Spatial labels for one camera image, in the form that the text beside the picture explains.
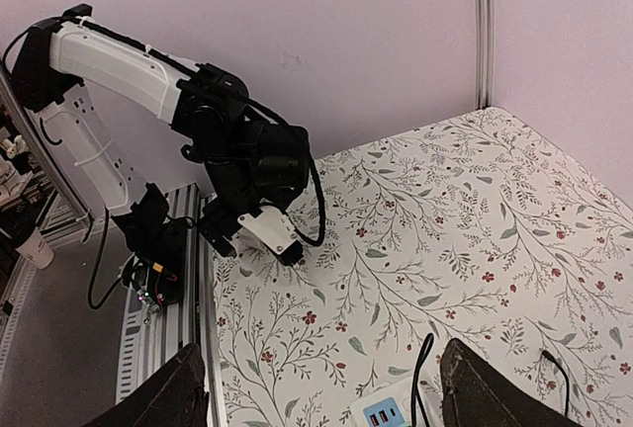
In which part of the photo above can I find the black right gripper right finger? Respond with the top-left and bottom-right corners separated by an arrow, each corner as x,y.
440,338 -> 577,426

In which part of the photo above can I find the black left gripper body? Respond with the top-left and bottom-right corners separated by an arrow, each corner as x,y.
197,189 -> 262,257

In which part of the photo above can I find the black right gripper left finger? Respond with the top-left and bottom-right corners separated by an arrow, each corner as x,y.
88,343 -> 209,427

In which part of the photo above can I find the black USB cable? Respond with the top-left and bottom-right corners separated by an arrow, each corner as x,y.
409,332 -> 573,427

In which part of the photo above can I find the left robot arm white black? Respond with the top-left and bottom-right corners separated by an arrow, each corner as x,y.
7,4 -> 317,266

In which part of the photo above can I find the white colourful power strip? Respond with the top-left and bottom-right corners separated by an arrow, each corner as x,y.
349,379 -> 443,426

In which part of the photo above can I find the floral patterned table mat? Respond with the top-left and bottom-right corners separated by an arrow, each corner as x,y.
213,108 -> 632,426

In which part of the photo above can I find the white paper cup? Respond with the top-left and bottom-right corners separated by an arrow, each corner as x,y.
16,227 -> 54,270

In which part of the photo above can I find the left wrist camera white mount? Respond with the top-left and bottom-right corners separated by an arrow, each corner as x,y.
237,205 -> 304,266

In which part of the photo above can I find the aluminium front rail base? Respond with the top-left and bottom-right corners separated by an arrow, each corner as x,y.
0,65 -> 219,403

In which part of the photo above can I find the right aluminium frame post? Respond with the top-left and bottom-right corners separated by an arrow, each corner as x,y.
475,0 -> 495,109

